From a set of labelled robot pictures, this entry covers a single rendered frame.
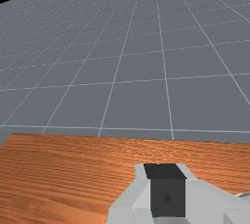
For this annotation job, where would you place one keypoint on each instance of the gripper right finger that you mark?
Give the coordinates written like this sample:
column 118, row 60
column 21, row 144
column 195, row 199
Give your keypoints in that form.
column 208, row 201

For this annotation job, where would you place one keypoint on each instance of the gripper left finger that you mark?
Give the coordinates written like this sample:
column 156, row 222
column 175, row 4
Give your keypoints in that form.
column 140, row 195

